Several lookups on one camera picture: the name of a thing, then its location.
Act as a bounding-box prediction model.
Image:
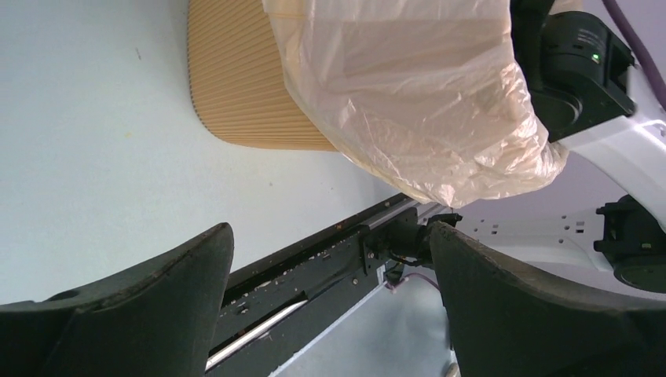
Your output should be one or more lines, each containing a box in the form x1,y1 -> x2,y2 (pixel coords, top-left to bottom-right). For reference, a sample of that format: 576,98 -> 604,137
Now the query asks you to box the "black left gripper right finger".
430,222 -> 665,376

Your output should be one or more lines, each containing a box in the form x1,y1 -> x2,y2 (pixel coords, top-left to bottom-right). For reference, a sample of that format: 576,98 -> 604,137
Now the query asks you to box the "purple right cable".
602,0 -> 666,113

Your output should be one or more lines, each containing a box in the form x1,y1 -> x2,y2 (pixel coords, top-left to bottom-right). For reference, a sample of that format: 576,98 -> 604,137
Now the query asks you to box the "orange plastic trash bin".
187,0 -> 335,152

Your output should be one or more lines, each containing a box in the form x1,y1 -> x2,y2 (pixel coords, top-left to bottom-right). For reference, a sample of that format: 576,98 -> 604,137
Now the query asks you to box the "translucent white trash bag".
263,1 -> 569,208

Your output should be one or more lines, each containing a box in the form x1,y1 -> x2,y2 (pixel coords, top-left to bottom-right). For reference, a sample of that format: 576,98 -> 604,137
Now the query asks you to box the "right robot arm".
459,1 -> 665,295

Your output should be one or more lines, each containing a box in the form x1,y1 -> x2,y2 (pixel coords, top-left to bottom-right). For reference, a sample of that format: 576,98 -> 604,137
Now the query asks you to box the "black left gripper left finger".
1,223 -> 234,376

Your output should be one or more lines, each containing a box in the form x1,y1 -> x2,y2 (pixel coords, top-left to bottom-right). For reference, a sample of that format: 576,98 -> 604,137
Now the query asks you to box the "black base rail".
205,194 -> 460,376

